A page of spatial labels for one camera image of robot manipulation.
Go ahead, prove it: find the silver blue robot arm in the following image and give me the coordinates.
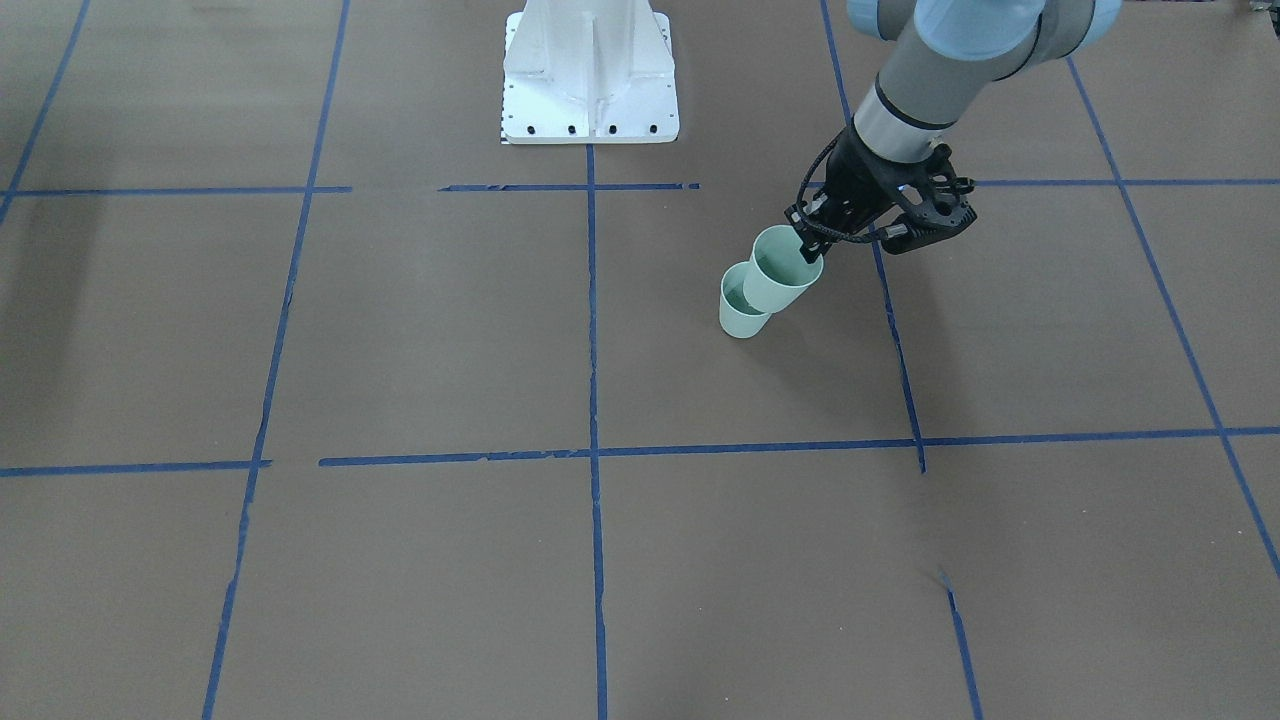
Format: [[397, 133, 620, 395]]
[[785, 1, 1123, 264]]

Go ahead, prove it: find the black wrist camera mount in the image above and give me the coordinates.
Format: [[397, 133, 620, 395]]
[[879, 143, 978, 255]]

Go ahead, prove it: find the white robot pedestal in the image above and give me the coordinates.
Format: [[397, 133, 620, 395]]
[[500, 1, 681, 145]]

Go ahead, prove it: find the mint green cup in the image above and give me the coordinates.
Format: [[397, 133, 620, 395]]
[[719, 263, 772, 340], [742, 225, 826, 314]]

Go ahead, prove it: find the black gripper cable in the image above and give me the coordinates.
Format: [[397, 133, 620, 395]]
[[785, 128, 901, 249]]

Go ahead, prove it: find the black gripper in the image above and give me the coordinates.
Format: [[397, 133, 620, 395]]
[[786, 128, 922, 265]]

